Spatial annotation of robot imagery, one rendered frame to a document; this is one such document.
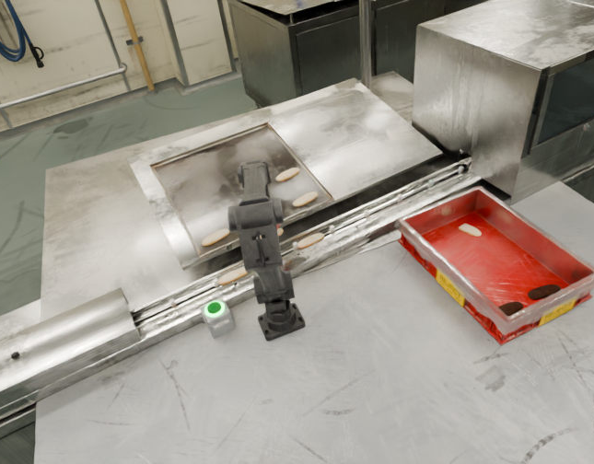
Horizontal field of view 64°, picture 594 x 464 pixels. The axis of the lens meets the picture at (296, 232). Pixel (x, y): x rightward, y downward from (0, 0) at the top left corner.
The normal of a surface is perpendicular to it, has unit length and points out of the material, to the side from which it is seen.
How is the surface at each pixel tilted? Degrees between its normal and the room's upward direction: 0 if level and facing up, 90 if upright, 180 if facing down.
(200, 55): 90
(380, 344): 0
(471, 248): 0
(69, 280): 0
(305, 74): 90
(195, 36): 90
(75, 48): 90
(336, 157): 10
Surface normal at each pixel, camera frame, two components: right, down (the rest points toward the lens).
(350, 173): -0.03, -0.64
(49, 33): 0.48, 0.54
